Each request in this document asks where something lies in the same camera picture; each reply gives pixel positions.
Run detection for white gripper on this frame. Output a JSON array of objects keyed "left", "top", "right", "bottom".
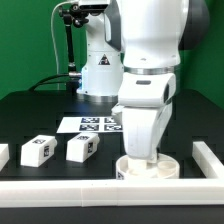
[{"left": 122, "top": 103, "right": 172, "bottom": 163}]

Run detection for white round stool seat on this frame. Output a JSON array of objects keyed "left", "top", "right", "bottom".
[{"left": 116, "top": 153, "right": 180, "bottom": 180}]

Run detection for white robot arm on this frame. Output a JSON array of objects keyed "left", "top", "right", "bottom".
[{"left": 79, "top": 0, "right": 210, "bottom": 162}]

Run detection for paper sheet with markers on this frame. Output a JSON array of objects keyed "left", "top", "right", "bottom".
[{"left": 57, "top": 117, "right": 122, "bottom": 133}]

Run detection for white front fence bar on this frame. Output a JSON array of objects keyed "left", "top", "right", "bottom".
[{"left": 0, "top": 179, "right": 224, "bottom": 208}]

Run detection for white left fence bar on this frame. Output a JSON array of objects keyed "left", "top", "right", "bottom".
[{"left": 0, "top": 144, "right": 9, "bottom": 171}]

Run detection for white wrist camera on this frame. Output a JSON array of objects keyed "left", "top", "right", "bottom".
[{"left": 118, "top": 72, "right": 176, "bottom": 107}]

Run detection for black cables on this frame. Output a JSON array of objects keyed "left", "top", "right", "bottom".
[{"left": 28, "top": 73, "right": 72, "bottom": 92}]

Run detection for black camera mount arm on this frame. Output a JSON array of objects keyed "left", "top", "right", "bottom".
[{"left": 58, "top": 2, "right": 108, "bottom": 95}]

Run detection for white cable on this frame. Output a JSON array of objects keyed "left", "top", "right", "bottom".
[{"left": 50, "top": 0, "right": 80, "bottom": 92}]

